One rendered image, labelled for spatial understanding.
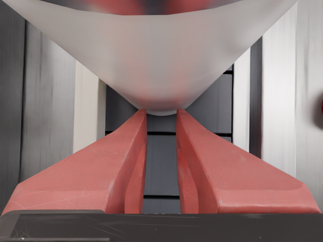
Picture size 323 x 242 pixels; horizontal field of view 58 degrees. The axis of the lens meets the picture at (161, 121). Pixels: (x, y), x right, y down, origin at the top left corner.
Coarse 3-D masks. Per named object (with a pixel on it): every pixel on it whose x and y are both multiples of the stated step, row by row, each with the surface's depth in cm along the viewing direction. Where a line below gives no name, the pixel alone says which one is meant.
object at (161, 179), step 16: (224, 80) 18; (112, 96) 18; (208, 96) 18; (224, 96) 18; (112, 112) 18; (128, 112) 18; (192, 112) 18; (208, 112) 18; (224, 112) 18; (112, 128) 18; (160, 128) 18; (208, 128) 18; (224, 128) 18; (160, 144) 18; (160, 160) 18; (176, 160) 18; (160, 176) 18; (176, 176) 18; (144, 192) 18; (160, 192) 18; (176, 192) 18; (144, 208) 18; (160, 208) 18; (176, 208) 18
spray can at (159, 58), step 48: (48, 0) 2; (96, 0) 2; (144, 0) 2; (192, 0) 2; (240, 0) 2; (288, 0) 3; (96, 48) 3; (144, 48) 3; (192, 48) 3; (240, 48) 4; (144, 96) 8; (192, 96) 9
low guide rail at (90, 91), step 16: (80, 64) 14; (80, 80) 14; (96, 80) 14; (80, 96) 14; (96, 96) 14; (80, 112) 14; (96, 112) 14; (80, 128) 14; (96, 128) 14; (80, 144) 14
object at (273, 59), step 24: (288, 24) 10; (264, 48) 10; (288, 48) 10; (264, 72) 10; (288, 72) 10; (264, 96) 10; (288, 96) 10; (264, 120) 9; (288, 120) 9; (264, 144) 9; (288, 144) 9; (288, 168) 9
